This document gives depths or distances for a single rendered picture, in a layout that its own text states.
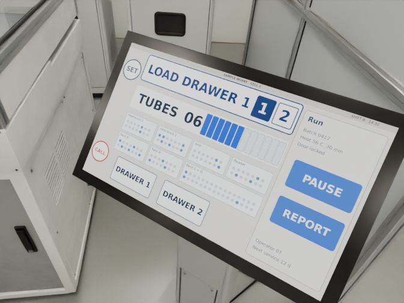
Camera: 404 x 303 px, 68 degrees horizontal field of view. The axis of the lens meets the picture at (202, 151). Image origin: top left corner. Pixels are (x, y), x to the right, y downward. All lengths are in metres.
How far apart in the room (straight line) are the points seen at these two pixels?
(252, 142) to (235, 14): 3.60
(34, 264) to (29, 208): 0.34
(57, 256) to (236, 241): 0.90
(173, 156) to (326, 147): 0.25
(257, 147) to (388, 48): 0.70
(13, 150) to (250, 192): 0.64
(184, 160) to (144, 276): 1.12
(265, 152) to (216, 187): 0.10
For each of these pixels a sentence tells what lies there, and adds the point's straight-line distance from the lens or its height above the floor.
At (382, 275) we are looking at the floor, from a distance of 1.89.
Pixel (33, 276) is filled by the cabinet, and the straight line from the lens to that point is 1.45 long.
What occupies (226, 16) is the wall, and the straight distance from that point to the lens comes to 4.03.
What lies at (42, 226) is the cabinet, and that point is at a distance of 1.14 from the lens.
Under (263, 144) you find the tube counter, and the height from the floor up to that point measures 1.11.
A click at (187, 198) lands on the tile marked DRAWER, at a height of 1.01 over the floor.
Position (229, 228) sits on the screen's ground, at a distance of 0.50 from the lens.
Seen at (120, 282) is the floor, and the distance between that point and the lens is 1.58.
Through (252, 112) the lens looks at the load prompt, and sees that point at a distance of 0.49.
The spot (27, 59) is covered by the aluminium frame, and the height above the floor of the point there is 1.01.
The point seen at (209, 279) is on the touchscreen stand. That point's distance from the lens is 0.85.
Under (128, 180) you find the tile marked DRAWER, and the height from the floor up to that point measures 1.00.
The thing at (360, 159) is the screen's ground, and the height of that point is 1.14.
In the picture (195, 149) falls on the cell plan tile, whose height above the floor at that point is 1.07.
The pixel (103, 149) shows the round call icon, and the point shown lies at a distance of 0.61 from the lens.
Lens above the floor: 1.40
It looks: 40 degrees down
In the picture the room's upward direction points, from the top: 5 degrees clockwise
